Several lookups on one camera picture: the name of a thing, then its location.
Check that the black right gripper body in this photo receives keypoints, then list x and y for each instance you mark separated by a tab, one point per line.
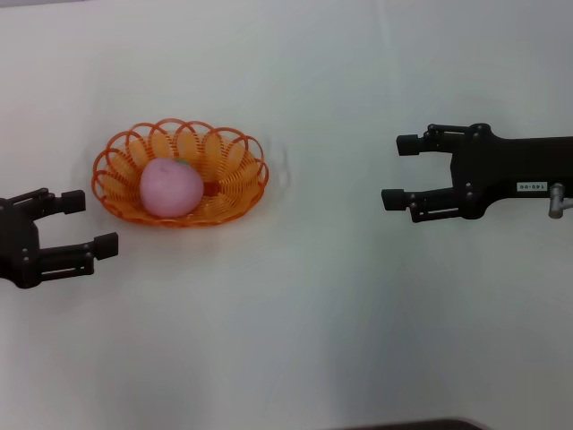
501	168

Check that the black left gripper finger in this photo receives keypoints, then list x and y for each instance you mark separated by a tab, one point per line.
105	247
74	201

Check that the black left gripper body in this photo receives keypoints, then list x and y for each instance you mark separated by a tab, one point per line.
18	245

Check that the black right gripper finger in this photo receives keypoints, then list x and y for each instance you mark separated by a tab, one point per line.
394	200
409	144

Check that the pink peach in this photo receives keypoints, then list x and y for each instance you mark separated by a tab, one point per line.
172	188

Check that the dark curved panel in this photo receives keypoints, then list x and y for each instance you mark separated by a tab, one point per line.
416	424

